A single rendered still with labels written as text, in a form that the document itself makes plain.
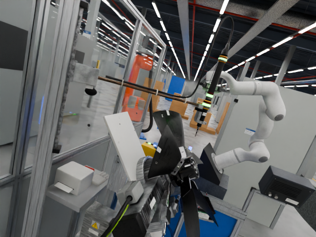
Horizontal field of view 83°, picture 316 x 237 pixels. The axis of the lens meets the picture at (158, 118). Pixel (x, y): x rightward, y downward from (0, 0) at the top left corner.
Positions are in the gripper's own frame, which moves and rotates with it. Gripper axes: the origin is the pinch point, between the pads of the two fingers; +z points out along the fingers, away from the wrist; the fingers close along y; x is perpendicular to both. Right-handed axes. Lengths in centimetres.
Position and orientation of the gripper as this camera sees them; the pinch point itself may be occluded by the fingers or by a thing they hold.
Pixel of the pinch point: (212, 86)
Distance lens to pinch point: 101.7
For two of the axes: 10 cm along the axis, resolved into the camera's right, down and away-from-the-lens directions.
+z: -2.6, 1.3, -9.6
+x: 2.8, -9.4, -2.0
